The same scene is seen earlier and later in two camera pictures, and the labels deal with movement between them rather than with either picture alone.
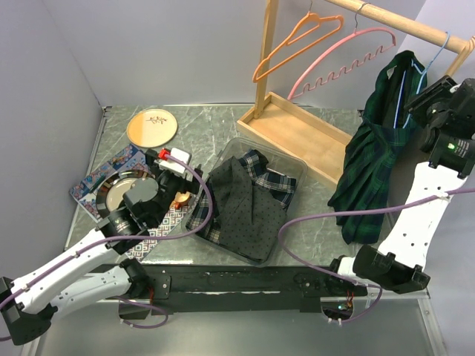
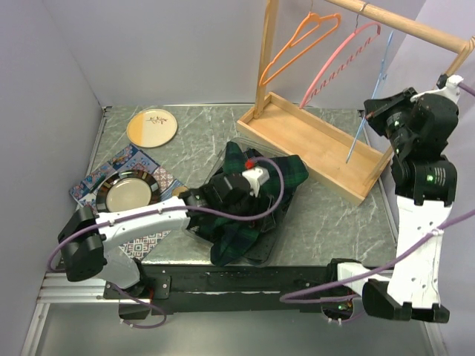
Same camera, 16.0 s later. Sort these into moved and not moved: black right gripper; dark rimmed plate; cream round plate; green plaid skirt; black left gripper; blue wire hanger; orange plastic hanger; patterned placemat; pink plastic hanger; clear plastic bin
Moved: blue wire hanger; pink plastic hanger; orange plastic hanger; black right gripper; green plaid skirt; black left gripper
Not moved: clear plastic bin; cream round plate; patterned placemat; dark rimmed plate
